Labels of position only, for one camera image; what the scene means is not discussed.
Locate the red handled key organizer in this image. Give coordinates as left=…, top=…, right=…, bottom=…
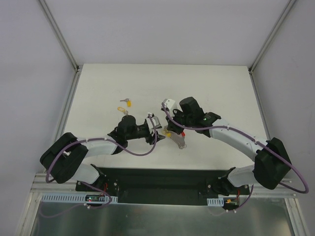
left=163, top=126, right=187, bottom=149

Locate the key with yellow window tag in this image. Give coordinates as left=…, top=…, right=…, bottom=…
left=117, top=107, right=129, bottom=116

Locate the key with solid yellow tag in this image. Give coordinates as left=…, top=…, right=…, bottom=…
left=120, top=98, right=132, bottom=107

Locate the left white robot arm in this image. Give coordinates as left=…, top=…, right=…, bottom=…
left=40, top=114, right=165, bottom=194

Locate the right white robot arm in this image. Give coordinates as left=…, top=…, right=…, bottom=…
left=161, top=97, right=291, bottom=196

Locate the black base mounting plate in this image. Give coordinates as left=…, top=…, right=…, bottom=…
left=75, top=167, right=254, bottom=205

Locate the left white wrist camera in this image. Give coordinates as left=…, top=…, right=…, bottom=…
left=145, top=113, right=161, bottom=136

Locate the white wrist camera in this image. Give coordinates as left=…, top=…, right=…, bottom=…
left=161, top=98, right=177, bottom=116
left=145, top=113, right=161, bottom=136

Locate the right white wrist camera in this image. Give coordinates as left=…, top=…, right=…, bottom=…
left=161, top=98, right=177, bottom=116

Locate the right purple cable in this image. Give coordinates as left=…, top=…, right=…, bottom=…
left=161, top=103, right=310, bottom=216

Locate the purple cable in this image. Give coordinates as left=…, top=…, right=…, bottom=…
left=45, top=118, right=159, bottom=217
left=161, top=103, right=310, bottom=216

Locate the right aluminium table rail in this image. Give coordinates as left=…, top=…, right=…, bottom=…
left=249, top=71, right=272, bottom=140

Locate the aluminium table rail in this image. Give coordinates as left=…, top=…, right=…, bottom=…
left=52, top=65, right=83, bottom=143
left=249, top=71, right=272, bottom=140

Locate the right white cable duct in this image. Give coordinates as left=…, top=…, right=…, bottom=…
left=207, top=197, right=224, bottom=207

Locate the white cable duct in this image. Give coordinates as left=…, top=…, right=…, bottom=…
left=207, top=197, right=224, bottom=207
left=41, top=193, right=110, bottom=204

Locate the left white cable duct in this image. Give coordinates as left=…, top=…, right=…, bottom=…
left=41, top=193, right=110, bottom=204

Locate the left aluminium table rail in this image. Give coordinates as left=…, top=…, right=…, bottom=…
left=52, top=65, right=83, bottom=143

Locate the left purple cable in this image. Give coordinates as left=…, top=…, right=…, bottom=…
left=45, top=118, right=159, bottom=217

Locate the front aluminium extrusion rail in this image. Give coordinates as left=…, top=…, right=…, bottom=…
left=31, top=173, right=76, bottom=193

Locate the right aluminium frame post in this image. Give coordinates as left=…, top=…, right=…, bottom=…
left=249, top=0, right=298, bottom=75

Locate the aluminium frame post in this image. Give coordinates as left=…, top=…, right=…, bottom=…
left=37, top=0, right=81, bottom=73
left=249, top=0, right=298, bottom=75

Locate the left aluminium frame post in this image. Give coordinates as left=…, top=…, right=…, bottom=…
left=37, top=0, right=81, bottom=73

